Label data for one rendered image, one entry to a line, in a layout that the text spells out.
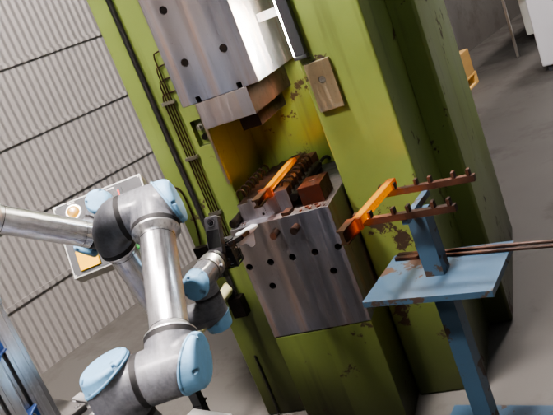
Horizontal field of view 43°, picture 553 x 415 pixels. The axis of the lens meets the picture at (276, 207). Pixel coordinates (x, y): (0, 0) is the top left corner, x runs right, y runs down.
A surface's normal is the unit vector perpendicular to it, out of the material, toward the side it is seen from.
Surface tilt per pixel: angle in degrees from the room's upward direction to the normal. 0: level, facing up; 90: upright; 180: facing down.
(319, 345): 90
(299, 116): 90
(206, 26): 90
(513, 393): 0
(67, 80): 90
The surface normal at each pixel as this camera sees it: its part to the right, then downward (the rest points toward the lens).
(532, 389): -0.36, -0.89
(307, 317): -0.29, 0.38
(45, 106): 0.74, -0.10
